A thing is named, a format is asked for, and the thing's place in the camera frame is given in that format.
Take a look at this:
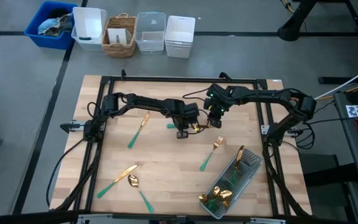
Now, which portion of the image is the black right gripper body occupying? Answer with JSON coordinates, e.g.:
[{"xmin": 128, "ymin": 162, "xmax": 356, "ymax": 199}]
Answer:
[{"xmin": 203, "ymin": 83, "xmax": 230, "ymax": 119}]

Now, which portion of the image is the gold knife green handle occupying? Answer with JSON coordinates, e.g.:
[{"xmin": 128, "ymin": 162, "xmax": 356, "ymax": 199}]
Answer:
[
  {"xmin": 231, "ymin": 144, "xmax": 246, "ymax": 186},
  {"xmin": 96, "ymin": 164, "xmax": 139, "ymax": 200},
  {"xmin": 127, "ymin": 110, "xmax": 151, "ymax": 150}
]

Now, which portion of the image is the black desk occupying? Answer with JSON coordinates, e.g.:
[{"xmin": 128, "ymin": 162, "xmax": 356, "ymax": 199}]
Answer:
[{"xmin": 333, "ymin": 88, "xmax": 358, "ymax": 189}]

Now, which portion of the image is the blue plastic bin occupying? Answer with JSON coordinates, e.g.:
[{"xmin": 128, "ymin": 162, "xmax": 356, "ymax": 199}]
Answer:
[{"xmin": 23, "ymin": 0, "xmax": 79, "ymax": 50}]

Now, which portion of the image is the gold fork green handle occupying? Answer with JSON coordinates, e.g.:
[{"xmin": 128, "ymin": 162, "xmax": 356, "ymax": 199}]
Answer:
[
  {"xmin": 166, "ymin": 123, "xmax": 211, "ymax": 130},
  {"xmin": 199, "ymin": 136, "xmax": 224, "ymax": 172}
]

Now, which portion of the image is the white box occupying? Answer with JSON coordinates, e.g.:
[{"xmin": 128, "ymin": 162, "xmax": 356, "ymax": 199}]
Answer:
[{"xmin": 106, "ymin": 27, "xmax": 133, "ymax": 46}]

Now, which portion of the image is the pile of clothes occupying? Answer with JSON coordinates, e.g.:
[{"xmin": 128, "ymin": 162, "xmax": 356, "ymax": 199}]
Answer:
[{"xmin": 37, "ymin": 7, "xmax": 74, "ymax": 38}]

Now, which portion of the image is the black floor cable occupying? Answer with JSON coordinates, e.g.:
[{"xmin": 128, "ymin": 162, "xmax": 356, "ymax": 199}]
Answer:
[{"xmin": 45, "ymin": 138, "xmax": 85, "ymax": 208}]

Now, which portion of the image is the black rig crossbar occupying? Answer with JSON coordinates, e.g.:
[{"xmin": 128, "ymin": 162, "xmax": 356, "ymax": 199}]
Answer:
[{"xmin": 0, "ymin": 208, "xmax": 358, "ymax": 224}]

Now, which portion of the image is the clear plastic bin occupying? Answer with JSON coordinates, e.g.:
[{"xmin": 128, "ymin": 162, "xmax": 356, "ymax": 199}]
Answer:
[{"xmin": 134, "ymin": 11, "xmax": 167, "ymax": 56}]

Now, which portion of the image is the grey plastic cutlery bin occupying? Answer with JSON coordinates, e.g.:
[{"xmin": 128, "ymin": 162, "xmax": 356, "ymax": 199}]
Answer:
[{"xmin": 199, "ymin": 147, "xmax": 262, "ymax": 220}]

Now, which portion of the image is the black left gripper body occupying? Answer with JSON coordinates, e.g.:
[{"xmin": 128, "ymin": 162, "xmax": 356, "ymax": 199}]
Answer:
[{"xmin": 175, "ymin": 103, "xmax": 201, "ymax": 131}]

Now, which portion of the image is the black aluminium table frame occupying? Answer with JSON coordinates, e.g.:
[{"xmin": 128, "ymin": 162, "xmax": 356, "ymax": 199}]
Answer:
[{"xmin": 54, "ymin": 74, "xmax": 310, "ymax": 217}]

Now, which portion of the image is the wicker basket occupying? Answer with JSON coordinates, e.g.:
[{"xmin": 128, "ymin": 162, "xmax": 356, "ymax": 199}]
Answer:
[{"xmin": 100, "ymin": 12, "xmax": 137, "ymax": 58}]

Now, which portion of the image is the white plastic bin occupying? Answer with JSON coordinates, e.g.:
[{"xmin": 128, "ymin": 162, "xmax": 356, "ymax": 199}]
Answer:
[
  {"xmin": 70, "ymin": 6, "xmax": 108, "ymax": 52},
  {"xmin": 163, "ymin": 15, "xmax": 196, "ymax": 59}
]

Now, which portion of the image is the black table clamp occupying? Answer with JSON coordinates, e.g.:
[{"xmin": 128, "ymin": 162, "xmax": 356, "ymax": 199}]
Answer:
[{"xmin": 59, "ymin": 121, "xmax": 85, "ymax": 134}]

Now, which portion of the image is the white hanging cable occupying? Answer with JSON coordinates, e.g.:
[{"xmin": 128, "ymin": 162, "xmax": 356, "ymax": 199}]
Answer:
[{"xmin": 314, "ymin": 60, "xmax": 358, "ymax": 100}]

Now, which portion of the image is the black stand foot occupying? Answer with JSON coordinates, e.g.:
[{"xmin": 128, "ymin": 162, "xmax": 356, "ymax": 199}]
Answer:
[{"xmin": 277, "ymin": 0, "xmax": 316, "ymax": 42}]

